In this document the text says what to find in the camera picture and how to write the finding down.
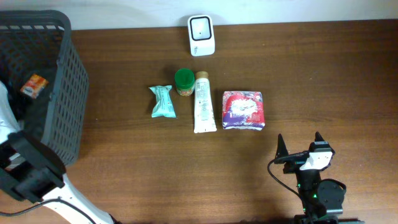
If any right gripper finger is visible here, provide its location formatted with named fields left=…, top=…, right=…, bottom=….
left=315, top=131, right=325, bottom=142
left=275, top=134, right=289, bottom=159

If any purple red pad pack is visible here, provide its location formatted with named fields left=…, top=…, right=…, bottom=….
left=222, top=91, right=266, bottom=131

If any white tube with tan cap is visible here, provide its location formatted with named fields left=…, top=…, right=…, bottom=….
left=194, top=71, right=217, bottom=134

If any green lid jar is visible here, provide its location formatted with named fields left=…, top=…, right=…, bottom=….
left=174, top=68, right=195, bottom=96

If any teal wipes packet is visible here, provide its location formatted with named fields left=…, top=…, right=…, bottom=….
left=149, top=85, right=177, bottom=118

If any orange tissue pack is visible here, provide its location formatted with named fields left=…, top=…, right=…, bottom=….
left=20, top=73, right=49, bottom=99

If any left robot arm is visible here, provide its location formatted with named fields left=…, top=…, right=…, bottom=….
left=1, top=83, right=118, bottom=224

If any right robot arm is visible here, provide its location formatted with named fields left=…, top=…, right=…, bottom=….
left=268, top=132, right=363, bottom=224

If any white barcode scanner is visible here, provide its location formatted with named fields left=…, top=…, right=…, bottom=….
left=187, top=15, right=215, bottom=57

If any grey plastic mesh basket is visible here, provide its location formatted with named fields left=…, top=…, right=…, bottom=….
left=1, top=10, right=89, bottom=166

